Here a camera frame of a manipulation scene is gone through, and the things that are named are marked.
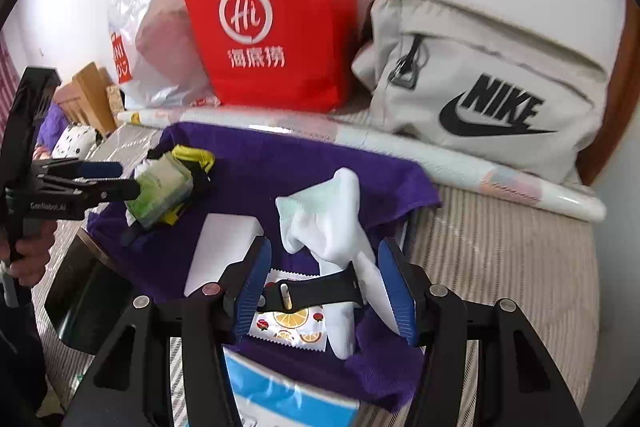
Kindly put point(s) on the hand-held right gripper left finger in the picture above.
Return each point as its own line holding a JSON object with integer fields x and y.
{"x": 255, "y": 292}

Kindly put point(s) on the white socks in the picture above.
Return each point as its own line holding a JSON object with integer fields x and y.
{"x": 330, "y": 227}

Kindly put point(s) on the person's left hand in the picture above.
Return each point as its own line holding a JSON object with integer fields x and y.
{"x": 30, "y": 262}

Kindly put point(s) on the red paper bag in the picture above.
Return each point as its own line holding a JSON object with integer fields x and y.
{"x": 270, "y": 7}

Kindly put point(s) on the white paper roll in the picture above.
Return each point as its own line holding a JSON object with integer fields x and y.
{"x": 450, "y": 157}

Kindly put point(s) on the purple plush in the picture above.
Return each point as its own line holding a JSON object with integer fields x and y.
{"x": 50, "y": 127}

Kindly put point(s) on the grey sling bag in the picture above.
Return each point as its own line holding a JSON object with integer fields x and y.
{"x": 500, "y": 57}

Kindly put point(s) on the purple towel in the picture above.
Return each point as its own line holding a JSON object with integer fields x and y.
{"x": 280, "y": 157}

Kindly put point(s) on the white fruit print packet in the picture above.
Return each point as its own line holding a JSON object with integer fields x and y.
{"x": 290, "y": 322}

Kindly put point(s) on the wooden headboard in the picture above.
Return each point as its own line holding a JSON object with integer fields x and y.
{"x": 85, "y": 97}

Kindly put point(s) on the green tissue pack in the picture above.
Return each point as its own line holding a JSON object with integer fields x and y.
{"x": 160, "y": 192}

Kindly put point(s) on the black box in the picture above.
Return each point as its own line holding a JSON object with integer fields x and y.
{"x": 85, "y": 292}

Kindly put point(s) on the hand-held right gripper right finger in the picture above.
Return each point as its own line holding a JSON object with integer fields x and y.
{"x": 397, "y": 292}

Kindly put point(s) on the white plastic bag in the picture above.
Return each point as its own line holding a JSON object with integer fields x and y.
{"x": 150, "y": 27}

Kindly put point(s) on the red striped curtain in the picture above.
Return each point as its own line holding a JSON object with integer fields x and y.
{"x": 7, "y": 57}

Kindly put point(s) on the polka dot pillow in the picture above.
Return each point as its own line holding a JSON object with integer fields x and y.
{"x": 75, "y": 142}

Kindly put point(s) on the person's left forearm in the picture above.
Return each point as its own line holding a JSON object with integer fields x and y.
{"x": 20, "y": 357}

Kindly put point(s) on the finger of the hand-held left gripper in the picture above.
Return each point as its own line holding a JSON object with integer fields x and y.
{"x": 110, "y": 192}
{"x": 95, "y": 169}

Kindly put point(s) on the blue white box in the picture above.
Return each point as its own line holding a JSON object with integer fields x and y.
{"x": 280, "y": 397}

